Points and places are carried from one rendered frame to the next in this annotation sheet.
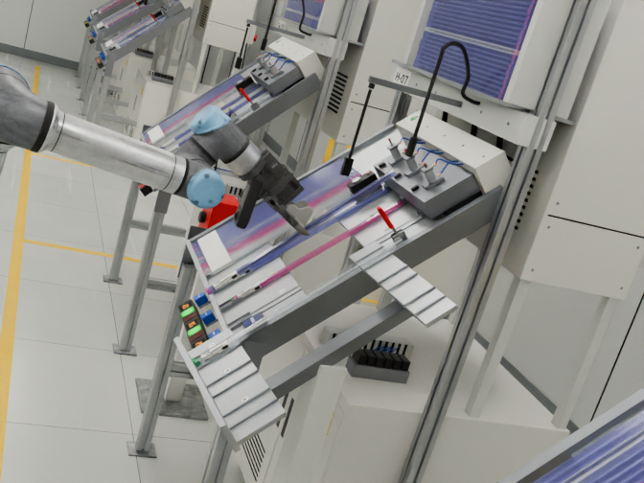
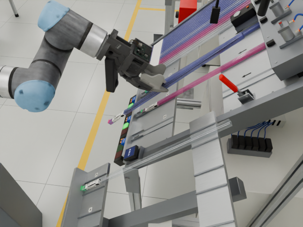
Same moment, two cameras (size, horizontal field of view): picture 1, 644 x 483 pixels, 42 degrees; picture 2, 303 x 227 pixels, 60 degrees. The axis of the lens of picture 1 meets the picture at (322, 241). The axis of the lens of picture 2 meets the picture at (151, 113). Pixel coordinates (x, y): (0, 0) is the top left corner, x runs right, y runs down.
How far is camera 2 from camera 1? 1.37 m
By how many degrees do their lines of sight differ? 41
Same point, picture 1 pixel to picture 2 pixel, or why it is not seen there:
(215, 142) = (56, 38)
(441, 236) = (287, 102)
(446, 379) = (287, 190)
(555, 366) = not seen: outside the picture
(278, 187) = (125, 65)
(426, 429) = (271, 207)
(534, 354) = not seen: outside the picture
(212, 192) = (33, 102)
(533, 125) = not seen: outside the picture
